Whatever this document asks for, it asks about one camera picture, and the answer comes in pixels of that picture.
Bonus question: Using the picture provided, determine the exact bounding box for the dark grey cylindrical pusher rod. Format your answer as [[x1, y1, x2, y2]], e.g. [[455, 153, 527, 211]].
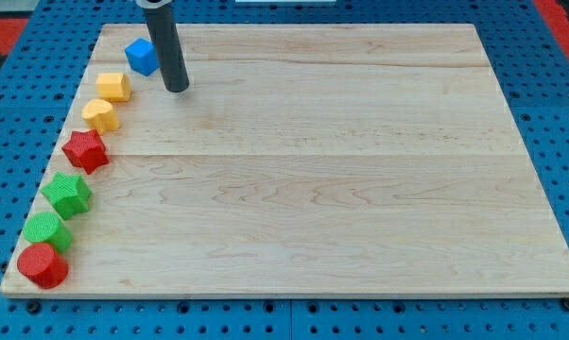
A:
[[135, 0, 190, 93]]

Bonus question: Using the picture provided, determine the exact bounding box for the yellow hexagon block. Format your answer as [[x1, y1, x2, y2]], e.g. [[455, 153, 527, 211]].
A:
[[95, 73, 132, 102]]

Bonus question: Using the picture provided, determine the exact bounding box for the yellow heart block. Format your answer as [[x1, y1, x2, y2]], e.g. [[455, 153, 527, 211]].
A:
[[81, 99, 120, 135]]

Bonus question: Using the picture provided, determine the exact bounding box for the blue cube block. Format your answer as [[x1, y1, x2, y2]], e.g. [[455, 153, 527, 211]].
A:
[[125, 39, 159, 77]]

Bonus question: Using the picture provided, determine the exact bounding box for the red star block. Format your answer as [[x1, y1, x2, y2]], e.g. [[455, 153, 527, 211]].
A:
[[61, 129, 110, 175]]

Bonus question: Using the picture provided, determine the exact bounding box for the light wooden board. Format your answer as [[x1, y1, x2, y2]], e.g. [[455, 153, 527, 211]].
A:
[[0, 23, 569, 300]]

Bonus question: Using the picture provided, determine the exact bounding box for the green star block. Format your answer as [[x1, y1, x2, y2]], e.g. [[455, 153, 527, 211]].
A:
[[41, 172, 92, 220]]

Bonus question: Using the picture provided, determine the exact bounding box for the green cylinder block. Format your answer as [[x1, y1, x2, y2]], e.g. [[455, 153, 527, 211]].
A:
[[23, 212, 73, 253]]

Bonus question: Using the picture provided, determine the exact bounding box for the red cylinder block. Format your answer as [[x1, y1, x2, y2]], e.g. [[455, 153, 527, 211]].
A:
[[16, 243, 69, 289]]

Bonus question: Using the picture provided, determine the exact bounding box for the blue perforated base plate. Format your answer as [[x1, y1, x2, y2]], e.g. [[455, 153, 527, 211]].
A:
[[0, 0, 569, 339]]

